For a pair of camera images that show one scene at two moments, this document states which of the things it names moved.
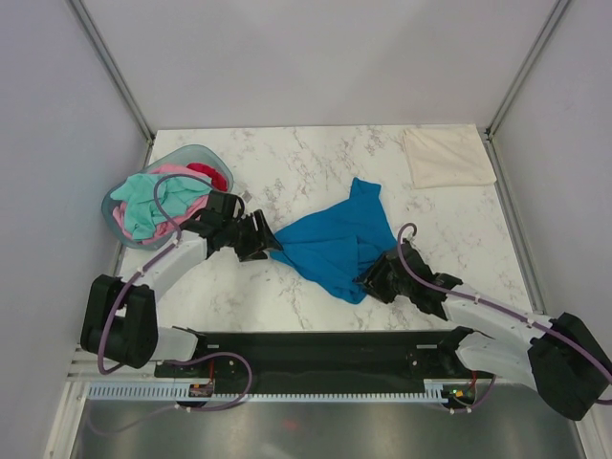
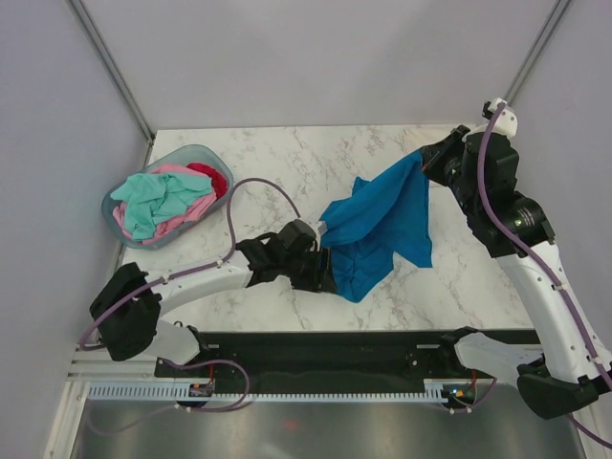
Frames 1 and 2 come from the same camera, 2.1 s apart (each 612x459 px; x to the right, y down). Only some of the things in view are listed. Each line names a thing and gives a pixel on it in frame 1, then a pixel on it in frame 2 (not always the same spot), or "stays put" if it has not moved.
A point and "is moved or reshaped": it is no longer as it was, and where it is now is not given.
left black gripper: x=260 y=240 to x=319 y=279
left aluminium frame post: x=114 y=66 stays put
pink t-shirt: x=167 y=225 stays put
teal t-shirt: x=142 y=212 stays put
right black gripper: x=373 y=283 to x=433 y=156
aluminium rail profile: x=85 y=367 stays put
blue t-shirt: x=335 y=246 is moved or reshaped
